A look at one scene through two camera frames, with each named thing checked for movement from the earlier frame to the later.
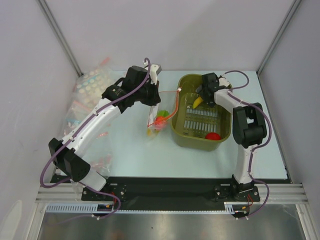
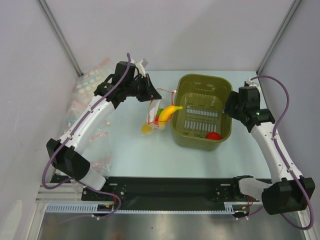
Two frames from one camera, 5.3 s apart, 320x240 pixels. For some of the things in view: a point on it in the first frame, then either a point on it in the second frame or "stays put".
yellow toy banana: (197, 102) to (166, 111)
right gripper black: (207, 93) to (230, 103)
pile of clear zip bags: (87, 91) stays put
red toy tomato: (213, 136) stays put
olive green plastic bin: (203, 128) stays put
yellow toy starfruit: (150, 132) to (146, 128)
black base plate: (165, 193) stays put
